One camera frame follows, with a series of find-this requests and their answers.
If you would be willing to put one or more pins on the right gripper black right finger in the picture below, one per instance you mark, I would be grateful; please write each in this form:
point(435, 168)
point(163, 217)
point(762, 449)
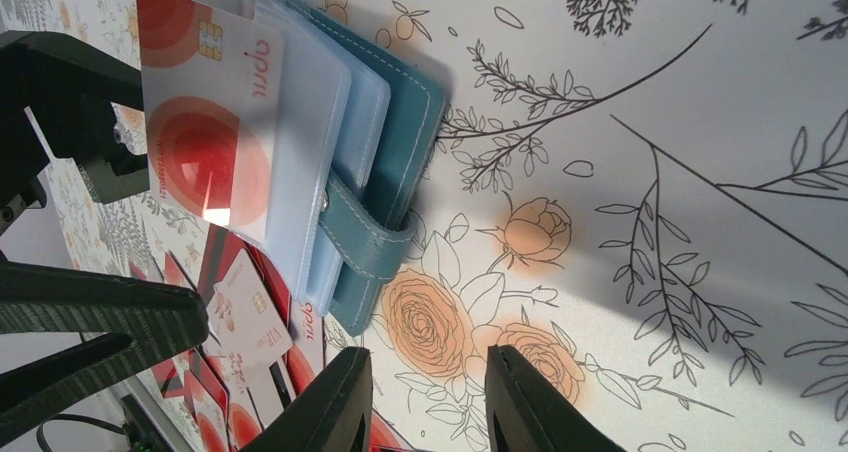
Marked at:
point(525, 412)

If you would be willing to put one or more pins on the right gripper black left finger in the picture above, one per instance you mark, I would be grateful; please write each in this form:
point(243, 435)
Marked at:
point(332, 414)

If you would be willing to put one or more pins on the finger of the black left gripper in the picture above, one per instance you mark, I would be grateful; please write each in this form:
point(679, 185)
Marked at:
point(57, 99)
point(136, 324)

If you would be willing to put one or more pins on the white red-circle card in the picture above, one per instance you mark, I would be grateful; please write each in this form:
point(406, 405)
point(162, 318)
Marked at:
point(211, 87)

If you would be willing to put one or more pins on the blue leather card holder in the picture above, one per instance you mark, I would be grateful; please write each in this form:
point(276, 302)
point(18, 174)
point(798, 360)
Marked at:
point(355, 129)

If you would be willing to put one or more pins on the white blossom VIP card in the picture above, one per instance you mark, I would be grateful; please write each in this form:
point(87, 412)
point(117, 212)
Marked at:
point(244, 317)

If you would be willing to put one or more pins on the white red-dot card lower left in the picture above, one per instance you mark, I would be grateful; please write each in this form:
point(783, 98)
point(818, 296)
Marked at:
point(222, 426)

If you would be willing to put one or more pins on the floral patterned table mat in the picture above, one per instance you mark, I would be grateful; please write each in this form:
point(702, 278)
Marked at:
point(647, 198)

